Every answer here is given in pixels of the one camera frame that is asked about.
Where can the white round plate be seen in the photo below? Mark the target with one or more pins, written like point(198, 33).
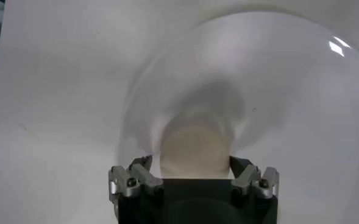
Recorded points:
point(304, 121)

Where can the white steamed baozi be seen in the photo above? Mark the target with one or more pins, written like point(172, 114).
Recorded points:
point(194, 149)

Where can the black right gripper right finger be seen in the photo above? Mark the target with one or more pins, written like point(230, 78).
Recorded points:
point(258, 181)

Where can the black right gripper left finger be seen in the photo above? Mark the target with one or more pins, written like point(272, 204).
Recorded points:
point(127, 181)

